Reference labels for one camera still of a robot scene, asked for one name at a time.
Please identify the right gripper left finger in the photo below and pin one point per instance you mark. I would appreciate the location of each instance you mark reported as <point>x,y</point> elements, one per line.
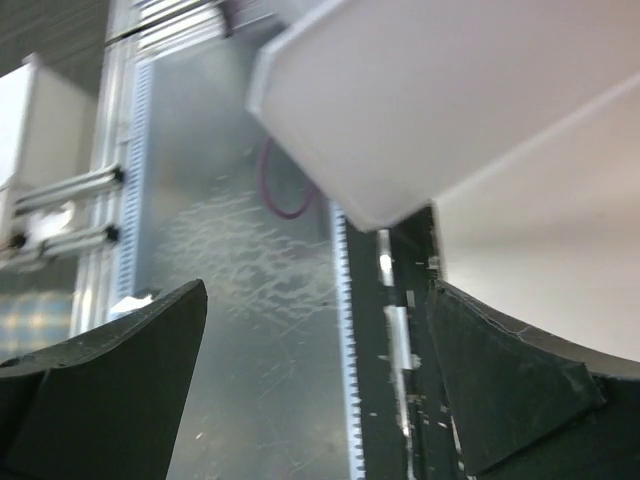
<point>106,404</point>

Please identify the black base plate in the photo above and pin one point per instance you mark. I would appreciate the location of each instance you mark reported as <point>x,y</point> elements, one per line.
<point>407,430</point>

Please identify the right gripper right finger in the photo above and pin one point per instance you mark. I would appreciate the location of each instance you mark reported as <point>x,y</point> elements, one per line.
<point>528,404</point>

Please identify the white cable duct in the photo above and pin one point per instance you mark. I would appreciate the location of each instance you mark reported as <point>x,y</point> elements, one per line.
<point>355,449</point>

